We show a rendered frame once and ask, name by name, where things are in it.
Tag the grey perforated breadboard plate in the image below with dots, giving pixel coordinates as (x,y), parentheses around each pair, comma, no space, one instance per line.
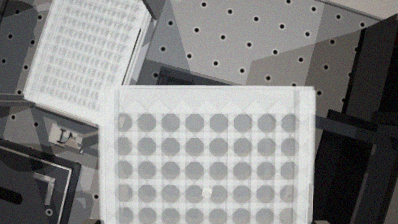
(237,42)

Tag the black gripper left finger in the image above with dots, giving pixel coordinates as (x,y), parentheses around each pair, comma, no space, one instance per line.
(91,221)

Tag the dark grey rectangular nest plate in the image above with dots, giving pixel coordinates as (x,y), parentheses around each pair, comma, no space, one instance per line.
(34,186)

